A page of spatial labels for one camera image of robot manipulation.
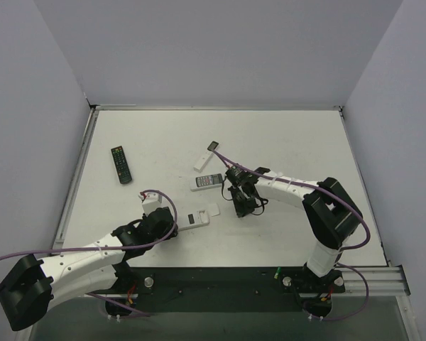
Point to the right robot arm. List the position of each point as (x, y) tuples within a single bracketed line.
[(333, 216)]

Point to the aluminium frame rail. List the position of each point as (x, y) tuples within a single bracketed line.
[(381, 280)]

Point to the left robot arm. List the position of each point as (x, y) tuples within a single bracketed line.
[(34, 286)]

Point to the slim white remote control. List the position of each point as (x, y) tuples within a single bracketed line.
[(205, 157)]

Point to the black TV remote control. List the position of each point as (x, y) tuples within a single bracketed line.
[(121, 165)]

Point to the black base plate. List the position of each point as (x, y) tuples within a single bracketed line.
[(225, 289)]

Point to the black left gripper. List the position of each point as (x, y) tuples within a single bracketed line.
[(167, 223)]

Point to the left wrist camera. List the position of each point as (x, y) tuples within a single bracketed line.
[(150, 202)]

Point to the white battery cover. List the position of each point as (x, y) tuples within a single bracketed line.
[(213, 209)]

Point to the white grey AC remote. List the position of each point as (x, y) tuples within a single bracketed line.
[(205, 182)]

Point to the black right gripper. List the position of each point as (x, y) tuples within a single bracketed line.
[(241, 202)]

